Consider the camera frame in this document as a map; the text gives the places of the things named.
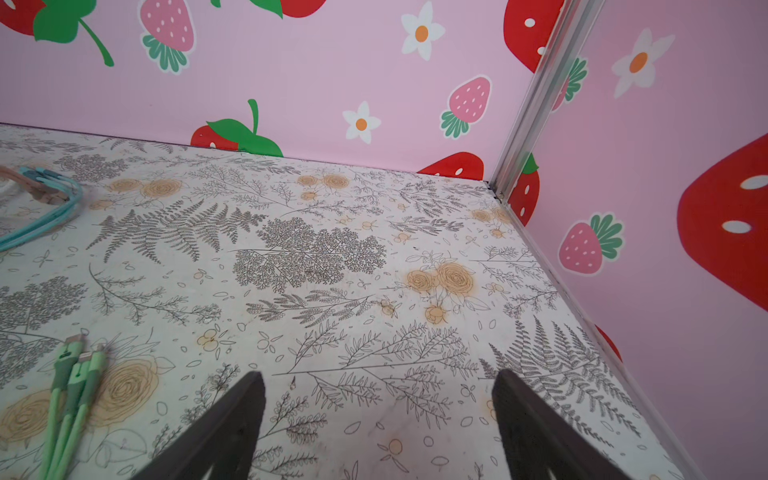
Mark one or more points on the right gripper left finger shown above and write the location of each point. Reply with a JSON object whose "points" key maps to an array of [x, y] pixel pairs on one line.
{"points": [[221, 443]]}

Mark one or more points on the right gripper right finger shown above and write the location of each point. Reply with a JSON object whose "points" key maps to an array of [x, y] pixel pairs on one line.
{"points": [[537, 442]]}

